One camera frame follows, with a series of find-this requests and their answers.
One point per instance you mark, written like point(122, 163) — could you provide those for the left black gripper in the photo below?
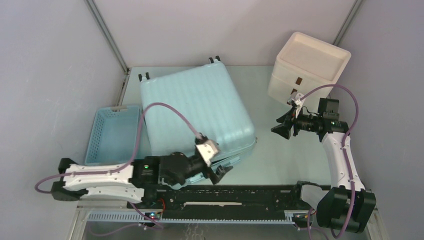
point(215, 177)

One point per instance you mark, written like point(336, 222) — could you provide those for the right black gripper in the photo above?
point(284, 129)

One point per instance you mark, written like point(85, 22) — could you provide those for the light blue ribbed suitcase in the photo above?
point(202, 99)

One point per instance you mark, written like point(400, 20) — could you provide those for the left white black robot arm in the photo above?
point(135, 183)

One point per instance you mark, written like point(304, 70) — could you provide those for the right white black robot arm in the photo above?
point(347, 201)

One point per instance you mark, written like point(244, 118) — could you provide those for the cream plastic drawer cabinet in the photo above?
point(303, 64)

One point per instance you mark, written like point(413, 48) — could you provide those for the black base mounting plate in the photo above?
point(227, 203)

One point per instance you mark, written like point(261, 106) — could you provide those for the blue perforated plastic basket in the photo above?
point(113, 135)

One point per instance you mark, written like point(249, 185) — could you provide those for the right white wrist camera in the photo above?
point(296, 100)

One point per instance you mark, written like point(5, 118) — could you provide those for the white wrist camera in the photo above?
point(296, 100)
point(207, 149)

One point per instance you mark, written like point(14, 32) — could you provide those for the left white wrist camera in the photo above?
point(207, 149)

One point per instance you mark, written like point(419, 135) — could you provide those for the aluminium frame rail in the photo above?
point(106, 219)

